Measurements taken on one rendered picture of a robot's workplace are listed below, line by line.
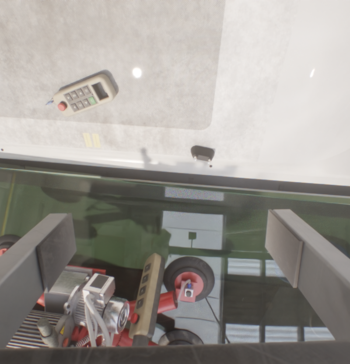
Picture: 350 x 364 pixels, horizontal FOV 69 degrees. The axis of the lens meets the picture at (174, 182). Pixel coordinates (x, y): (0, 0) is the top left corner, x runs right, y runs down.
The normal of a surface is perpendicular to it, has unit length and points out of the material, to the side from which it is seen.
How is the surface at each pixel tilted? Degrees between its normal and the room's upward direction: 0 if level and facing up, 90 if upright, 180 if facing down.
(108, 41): 0
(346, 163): 37
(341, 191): 26
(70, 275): 116
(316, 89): 10
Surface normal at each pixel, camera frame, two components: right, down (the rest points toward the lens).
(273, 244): -1.00, 0.02
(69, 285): 0.09, -0.97
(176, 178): -0.07, 0.22
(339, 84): 0.18, 0.62
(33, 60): -0.11, 0.62
